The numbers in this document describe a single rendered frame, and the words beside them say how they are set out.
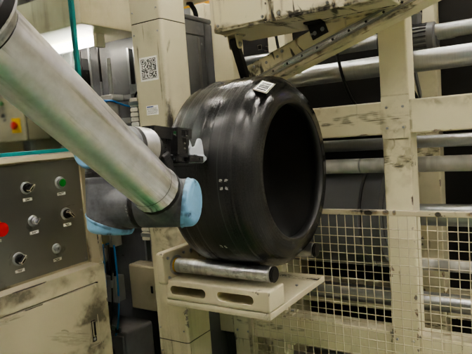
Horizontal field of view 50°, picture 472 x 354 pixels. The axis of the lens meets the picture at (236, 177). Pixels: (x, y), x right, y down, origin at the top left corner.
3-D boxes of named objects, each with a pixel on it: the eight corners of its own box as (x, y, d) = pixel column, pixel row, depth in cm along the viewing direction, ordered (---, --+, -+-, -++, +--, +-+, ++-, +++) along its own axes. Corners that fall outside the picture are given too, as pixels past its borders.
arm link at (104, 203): (127, 237, 93) (125, 169, 93) (75, 237, 97) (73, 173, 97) (152, 232, 102) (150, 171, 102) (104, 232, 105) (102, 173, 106)
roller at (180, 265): (172, 256, 154) (181, 258, 157) (169, 270, 152) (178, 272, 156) (272, 264, 135) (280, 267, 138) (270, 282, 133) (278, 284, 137)
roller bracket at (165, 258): (158, 284, 152) (154, 253, 151) (230, 253, 185) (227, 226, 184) (166, 286, 150) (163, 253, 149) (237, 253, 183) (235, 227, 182)
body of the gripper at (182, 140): (194, 128, 118) (160, 124, 108) (194, 166, 118) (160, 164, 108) (169, 130, 122) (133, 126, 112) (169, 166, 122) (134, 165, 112)
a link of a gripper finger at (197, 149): (214, 139, 126) (192, 136, 118) (215, 163, 126) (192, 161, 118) (204, 140, 128) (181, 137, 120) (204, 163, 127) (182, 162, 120)
